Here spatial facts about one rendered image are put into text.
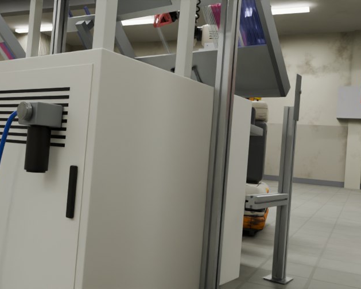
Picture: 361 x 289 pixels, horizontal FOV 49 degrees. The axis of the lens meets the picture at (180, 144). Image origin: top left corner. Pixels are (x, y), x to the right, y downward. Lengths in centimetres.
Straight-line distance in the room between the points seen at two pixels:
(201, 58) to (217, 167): 69
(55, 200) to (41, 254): 12
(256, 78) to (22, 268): 108
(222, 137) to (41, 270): 54
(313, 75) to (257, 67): 785
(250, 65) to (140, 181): 85
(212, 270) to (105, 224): 39
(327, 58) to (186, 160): 856
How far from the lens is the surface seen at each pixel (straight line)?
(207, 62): 165
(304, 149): 920
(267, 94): 158
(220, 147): 106
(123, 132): 81
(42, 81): 90
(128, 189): 84
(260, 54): 153
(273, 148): 931
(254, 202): 128
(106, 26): 81
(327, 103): 926
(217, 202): 107
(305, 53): 955
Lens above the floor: 43
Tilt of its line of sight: 1 degrees up
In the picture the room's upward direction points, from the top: 5 degrees clockwise
